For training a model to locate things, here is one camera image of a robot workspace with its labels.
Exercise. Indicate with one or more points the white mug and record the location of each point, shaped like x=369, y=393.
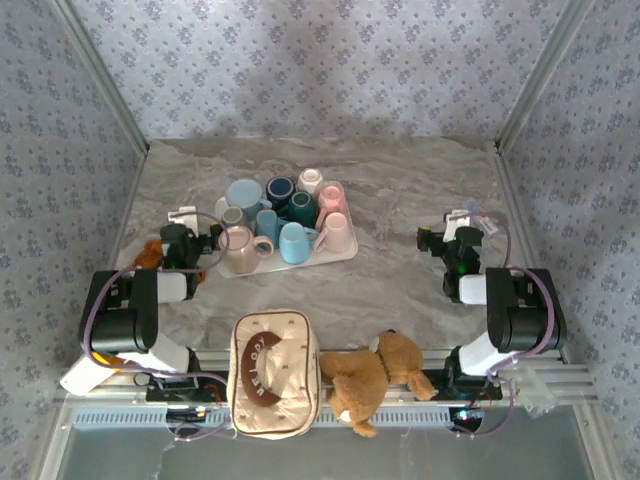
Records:
x=310, y=179

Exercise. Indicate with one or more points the small brown plush toy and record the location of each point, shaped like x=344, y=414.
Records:
x=147, y=254

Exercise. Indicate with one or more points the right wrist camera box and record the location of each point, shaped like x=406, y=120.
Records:
x=454, y=225

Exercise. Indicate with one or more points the beige quilted tissue box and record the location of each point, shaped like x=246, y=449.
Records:
x=272, y=375

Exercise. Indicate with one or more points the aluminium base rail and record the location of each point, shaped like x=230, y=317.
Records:
x=215, y=356

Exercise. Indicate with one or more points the white plastic tray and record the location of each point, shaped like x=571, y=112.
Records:
x=330, y=255

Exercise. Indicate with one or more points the large beige pink mug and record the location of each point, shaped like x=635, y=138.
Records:
x=240, y=247

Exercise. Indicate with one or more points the brown teddy bear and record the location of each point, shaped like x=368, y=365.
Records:
x=365, y=380

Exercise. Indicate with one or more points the dark green mug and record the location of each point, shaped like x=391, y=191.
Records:
x=301, y=205

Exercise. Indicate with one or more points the grey mug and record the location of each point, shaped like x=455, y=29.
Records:
x=232, y=216

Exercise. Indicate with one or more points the aluminium frame post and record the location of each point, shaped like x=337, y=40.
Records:
x=544, y=75
x=102, y=75

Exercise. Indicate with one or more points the small pen-like object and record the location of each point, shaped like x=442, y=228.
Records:
x=481, y=217

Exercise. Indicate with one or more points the teal blue textured mug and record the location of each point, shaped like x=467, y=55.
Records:
x=266, y=222

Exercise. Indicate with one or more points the clear plastic bag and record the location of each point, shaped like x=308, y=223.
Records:
x=530, y=392

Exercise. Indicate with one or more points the large light blue mug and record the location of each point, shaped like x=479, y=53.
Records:
x=244, y=192

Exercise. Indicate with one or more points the navy blue mug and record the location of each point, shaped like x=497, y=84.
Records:
x=280, y=190

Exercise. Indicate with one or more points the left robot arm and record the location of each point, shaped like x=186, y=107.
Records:
x=120, y=325

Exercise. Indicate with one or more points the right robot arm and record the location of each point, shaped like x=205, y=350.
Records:
x=525, y=320

